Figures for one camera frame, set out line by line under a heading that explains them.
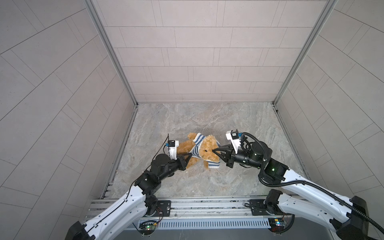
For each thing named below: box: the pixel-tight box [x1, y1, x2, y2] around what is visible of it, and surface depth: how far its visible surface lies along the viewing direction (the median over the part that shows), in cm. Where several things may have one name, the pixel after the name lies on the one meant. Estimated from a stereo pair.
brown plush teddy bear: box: [177, 133, 221, 170], surface depth 65 cm
